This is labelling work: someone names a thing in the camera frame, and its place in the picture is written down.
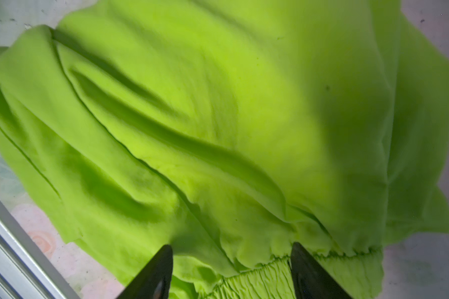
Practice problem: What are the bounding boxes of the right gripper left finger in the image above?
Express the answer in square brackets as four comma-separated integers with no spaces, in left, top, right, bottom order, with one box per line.
[117,245,173,299]

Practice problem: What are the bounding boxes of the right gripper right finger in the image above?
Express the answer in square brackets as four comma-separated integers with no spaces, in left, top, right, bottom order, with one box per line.
[290,242,352,299]

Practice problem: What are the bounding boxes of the neon green shorts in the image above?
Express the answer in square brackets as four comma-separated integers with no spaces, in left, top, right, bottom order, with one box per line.
[0,1,449,299]

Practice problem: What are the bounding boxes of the aluminium front rail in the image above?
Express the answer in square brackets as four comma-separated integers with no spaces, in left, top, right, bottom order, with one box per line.
[0,202,79,299]

